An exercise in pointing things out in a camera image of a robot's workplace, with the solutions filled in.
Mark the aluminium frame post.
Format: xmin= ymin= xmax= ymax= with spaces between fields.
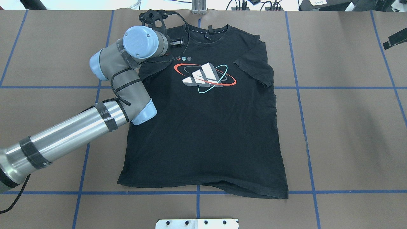
xmin=191 ymin=0 xmax=207 ymax=15

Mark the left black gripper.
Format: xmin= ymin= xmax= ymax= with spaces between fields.
xmin=164 ymin=29 xmax=184 ymax=51

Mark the black printed t-shirt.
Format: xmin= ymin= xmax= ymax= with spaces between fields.
xmin=117 ymin=25 xmax=289 ymax=199

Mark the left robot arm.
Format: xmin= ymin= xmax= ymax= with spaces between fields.
xmin=0 ymin=26 xmax=189 ymax=193

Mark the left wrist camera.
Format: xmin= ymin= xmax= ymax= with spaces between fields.
xmin=138 ymin=9 xmax=170 ymax=34

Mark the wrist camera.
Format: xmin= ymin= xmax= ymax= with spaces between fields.
xmin=383 ymin=28 xmax=407 ymax=50
xmin=138 ymin=9 xmax=170 ymax=34

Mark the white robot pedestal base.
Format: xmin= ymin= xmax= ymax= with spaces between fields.
xmin=155 ymin=218 xmax=239 ymax=229

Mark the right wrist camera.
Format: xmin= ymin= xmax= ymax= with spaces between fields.
xmin=383 ymin=28 xmax=407 ymax=50

